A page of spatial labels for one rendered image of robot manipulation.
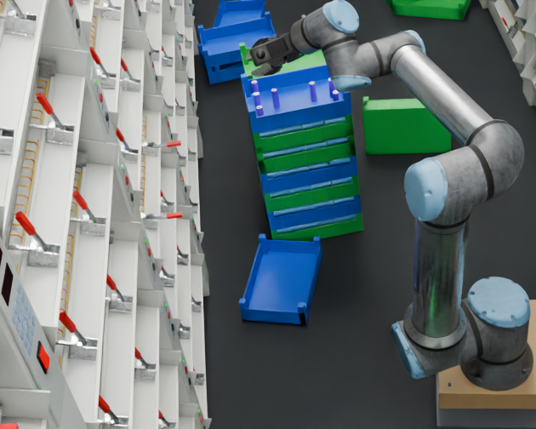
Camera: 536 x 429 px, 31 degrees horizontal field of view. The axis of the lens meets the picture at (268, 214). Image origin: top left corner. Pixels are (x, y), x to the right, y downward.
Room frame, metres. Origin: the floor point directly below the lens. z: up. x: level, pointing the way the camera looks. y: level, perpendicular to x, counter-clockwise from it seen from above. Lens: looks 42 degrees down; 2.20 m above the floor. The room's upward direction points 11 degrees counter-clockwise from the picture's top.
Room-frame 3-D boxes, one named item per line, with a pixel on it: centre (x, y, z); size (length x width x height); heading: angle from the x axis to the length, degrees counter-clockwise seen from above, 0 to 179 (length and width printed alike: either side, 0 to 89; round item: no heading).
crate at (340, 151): (2.35, -0.15, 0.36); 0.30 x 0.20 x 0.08; 91
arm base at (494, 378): (1.54, -0.52, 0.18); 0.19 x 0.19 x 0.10
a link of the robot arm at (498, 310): (1.53, -0.51, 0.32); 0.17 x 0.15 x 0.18; 100
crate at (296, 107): (2.35, -0.15, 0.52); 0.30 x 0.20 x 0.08; 91
